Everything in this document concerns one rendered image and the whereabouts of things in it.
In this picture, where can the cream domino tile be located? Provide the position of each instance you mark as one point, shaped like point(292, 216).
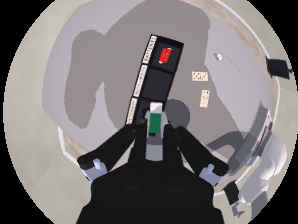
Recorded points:
point(199, 76)
point(204, 98)

